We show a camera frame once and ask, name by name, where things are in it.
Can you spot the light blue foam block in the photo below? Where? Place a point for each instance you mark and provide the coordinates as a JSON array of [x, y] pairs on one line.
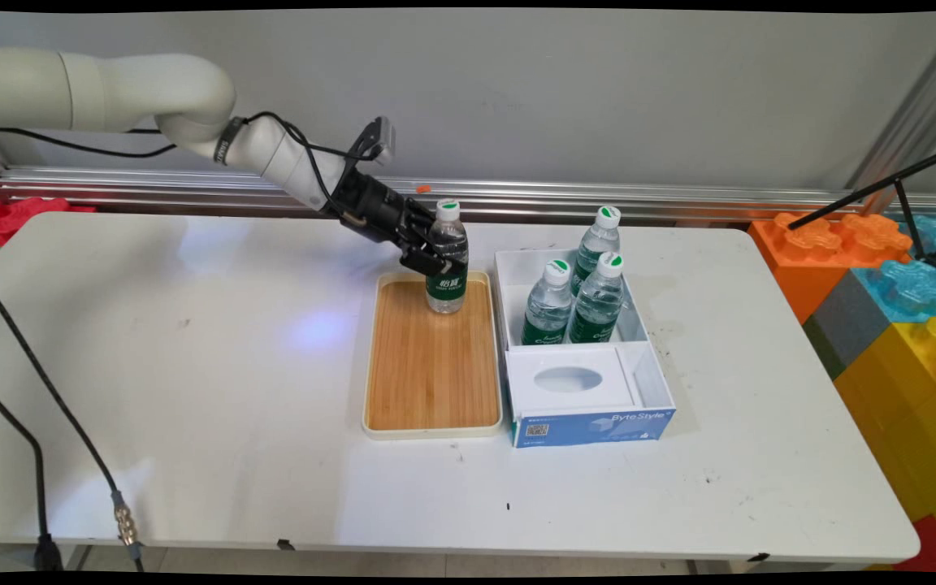
[[907, 292], [935, 231]]

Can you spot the red foam puzzle blocks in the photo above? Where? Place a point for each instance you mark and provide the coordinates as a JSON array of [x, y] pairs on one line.
[[13, 215]]

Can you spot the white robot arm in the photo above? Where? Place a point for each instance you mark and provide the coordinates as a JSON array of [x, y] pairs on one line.
[[151, 93]]

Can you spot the white and blue cardboard box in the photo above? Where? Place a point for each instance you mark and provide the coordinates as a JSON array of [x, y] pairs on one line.
[[582, 426]]

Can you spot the grey foam building block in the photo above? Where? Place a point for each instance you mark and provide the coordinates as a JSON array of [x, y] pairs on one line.
[[850, 325]]

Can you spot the horizontal aluminium frame rail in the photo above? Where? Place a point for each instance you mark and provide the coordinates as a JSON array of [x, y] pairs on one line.
[[598, 193]]

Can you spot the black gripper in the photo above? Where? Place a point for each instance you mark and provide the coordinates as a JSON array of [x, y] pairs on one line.
[[370, 207]]

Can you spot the green label water bottle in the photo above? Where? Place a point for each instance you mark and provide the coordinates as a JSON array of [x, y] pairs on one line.
[[598, 240], [446, 294], [598, 313], [548, 313]]

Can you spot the orange foam building block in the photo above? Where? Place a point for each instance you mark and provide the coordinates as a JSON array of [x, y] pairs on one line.
[[801, 268]]

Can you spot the slanted aluminium frame post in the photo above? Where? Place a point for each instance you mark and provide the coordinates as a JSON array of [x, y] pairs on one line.
[[923, 106]]

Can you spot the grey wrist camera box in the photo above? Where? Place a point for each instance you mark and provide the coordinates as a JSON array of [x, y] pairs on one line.
[[384, 138]]

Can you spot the black tripod stand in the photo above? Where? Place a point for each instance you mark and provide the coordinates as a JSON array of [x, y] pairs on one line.
[[874, 188]]

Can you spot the bamboo tray with cream rim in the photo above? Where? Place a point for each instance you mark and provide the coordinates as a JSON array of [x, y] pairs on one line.
[[431, 366]]

